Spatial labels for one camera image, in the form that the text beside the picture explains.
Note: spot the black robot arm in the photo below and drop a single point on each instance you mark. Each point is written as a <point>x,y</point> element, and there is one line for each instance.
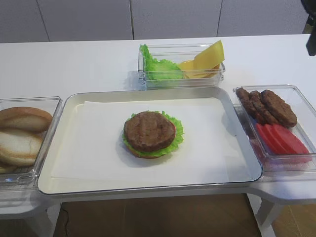
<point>310,8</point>

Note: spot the green lettuce leaf in container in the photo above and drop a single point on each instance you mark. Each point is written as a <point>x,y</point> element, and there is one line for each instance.
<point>158,70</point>

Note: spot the clear lettuce and cheese container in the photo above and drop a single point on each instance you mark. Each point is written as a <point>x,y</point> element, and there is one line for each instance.
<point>177,53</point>

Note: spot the yellow cheese slice flat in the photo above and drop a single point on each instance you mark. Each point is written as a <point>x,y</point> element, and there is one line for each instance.
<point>189,72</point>

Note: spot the yellow cheese slice upright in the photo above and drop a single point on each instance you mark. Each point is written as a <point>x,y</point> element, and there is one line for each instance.
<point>210,57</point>

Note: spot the bottom bun on tray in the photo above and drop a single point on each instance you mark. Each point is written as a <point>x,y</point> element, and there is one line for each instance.
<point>146,155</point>

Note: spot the white metal tray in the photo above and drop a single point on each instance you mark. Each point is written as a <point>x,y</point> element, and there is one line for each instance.
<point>53,185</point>

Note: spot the white paper liner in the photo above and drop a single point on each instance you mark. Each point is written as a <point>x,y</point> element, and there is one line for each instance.
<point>209,153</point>

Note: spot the clear patty and tomato container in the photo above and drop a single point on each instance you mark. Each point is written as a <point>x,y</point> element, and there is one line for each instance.
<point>305,130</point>

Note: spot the clear bun container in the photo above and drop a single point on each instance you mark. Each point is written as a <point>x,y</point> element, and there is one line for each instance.
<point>15,177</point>

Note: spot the golden bun half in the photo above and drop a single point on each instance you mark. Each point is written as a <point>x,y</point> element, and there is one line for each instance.
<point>25,118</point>
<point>18,147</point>

